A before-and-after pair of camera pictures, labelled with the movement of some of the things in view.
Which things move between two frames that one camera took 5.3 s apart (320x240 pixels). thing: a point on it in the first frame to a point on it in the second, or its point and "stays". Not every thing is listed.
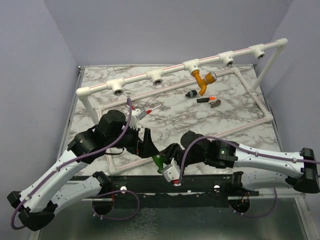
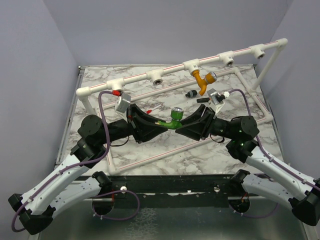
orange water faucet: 210,77 stays
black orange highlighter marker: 206,99 stays
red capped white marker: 149,111 stays
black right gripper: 171,151 to 194,130
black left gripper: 148,149 to 146,132
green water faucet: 159,161 to 177,113
